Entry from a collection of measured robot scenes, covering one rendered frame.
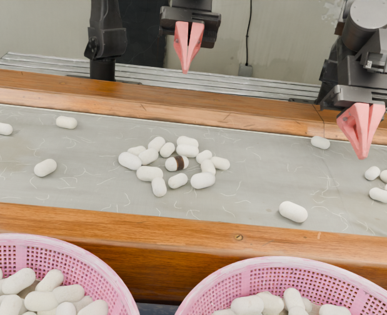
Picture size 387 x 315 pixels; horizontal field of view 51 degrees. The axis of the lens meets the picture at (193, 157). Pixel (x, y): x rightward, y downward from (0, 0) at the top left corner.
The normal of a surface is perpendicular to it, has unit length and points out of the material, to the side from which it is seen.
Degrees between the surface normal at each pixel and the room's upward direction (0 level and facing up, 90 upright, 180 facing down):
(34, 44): 89
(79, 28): 90
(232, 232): 0
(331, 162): 0
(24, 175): 0
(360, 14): 43
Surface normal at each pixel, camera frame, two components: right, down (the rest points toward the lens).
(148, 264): 0.01, 0.51
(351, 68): 0.09, -0.30
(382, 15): -0.15, -0.32
